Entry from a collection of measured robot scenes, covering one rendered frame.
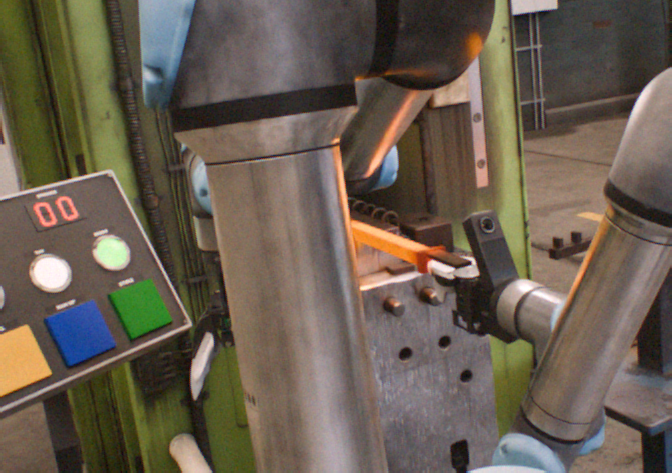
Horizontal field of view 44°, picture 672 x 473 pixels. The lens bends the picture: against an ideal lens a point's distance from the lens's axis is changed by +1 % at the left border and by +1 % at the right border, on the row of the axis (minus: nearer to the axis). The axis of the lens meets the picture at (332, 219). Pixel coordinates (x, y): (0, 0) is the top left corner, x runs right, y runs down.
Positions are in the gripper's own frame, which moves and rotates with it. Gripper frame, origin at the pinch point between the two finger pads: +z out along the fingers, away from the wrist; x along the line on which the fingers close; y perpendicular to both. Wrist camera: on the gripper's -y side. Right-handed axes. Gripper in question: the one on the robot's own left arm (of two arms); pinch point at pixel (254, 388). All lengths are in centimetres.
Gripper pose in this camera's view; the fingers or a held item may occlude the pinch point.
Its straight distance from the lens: 109.3
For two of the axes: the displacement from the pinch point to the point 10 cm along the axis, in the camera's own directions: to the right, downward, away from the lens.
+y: 1.1, 2.2, -9.7
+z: 1.2, 9.6, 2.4
